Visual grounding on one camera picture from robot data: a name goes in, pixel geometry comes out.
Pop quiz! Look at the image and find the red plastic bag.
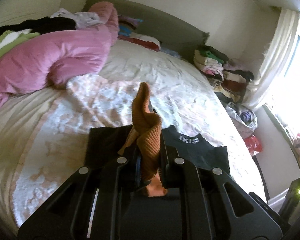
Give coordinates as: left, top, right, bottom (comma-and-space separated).
243, 135, 263, 157

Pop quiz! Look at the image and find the pink quilt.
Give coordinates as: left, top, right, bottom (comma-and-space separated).
0, 1, 119, 108

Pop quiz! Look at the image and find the white lilac clothes pile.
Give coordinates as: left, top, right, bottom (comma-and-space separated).
50, 8, 105, 29

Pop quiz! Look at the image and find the green cloth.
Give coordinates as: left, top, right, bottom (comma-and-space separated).
0, 29, 40, 58

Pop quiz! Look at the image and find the red white pillow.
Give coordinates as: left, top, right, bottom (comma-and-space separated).
118, 33, 161, 51

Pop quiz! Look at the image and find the striped colourful pillow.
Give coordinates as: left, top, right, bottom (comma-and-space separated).
118, 15, 143, 37

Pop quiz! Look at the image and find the grey upholstered headboard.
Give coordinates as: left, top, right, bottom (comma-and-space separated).
83, 0, 210, 63

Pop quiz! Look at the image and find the black IKISS sweater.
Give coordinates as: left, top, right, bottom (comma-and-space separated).
84, 81, 231, 198

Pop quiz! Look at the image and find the stack of folded clothes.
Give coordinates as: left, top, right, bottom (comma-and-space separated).
193, 46, 254, 103

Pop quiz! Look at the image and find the cream curtain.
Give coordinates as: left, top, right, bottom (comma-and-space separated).
242, 9, 300, 111

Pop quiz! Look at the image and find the floral basket with clothes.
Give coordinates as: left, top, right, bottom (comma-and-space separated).
225, 102, 258, 139

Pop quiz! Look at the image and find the pink white patterned bedspread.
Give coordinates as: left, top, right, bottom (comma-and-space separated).
0, 41, 265, 232

